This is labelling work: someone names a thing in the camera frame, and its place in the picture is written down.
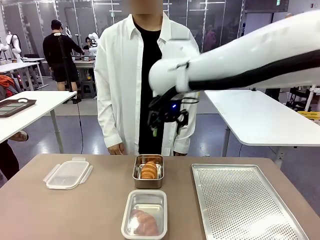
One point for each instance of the brown serving tray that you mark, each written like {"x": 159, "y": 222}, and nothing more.
{"x": 15, "y": 106}

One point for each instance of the clear plastic clip lid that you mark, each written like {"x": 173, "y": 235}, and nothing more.
{"x": 147, "y": 192}
{"x": 67, "y": 175}

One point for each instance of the orange and grey jacket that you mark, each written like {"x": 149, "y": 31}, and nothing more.
{"x": 7, "y": 83}

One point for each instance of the person in pink top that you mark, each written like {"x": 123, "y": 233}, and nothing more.
{"x": 210, "y": 40}

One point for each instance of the person's right hand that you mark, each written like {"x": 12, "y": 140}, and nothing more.
{"x": 115, "y": 149}

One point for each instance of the white side table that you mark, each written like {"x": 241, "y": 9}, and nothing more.
{"x": 37, "y": 107}

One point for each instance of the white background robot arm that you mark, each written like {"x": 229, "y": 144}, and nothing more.
{"x": 93, "y": 43}
{"x": 12, "y": 46}

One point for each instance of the perforated metal baking tray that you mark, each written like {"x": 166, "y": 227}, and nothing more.
{"x": 245, "y": 207}

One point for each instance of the person in white shirt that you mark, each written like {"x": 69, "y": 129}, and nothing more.
{"x": 117, "y": 87}

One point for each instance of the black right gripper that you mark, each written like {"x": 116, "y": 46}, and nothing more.
{"x": 171, "y": 110}

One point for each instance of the white background desk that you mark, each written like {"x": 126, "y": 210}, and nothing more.
{"x": 17, "y": 66}

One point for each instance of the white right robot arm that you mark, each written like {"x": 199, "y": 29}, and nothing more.
{"x": 237, "y": 57}

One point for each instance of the person in black with cap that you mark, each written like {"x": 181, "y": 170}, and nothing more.
{"x": 58, "y": 55}

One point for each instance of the bystander's hand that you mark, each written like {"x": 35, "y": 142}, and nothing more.
{"x": 20, "y": 136}

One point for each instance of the golden brown croissant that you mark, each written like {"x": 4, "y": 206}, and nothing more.
{"x": 149, "y": 170}
{"x": 145, "y": 222}

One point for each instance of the grey step stool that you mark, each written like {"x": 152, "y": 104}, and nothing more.
{"x": 88, "y": 88}

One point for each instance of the bystander in dark clothes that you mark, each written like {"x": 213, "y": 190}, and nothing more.
{"x": 7, "y": 160}

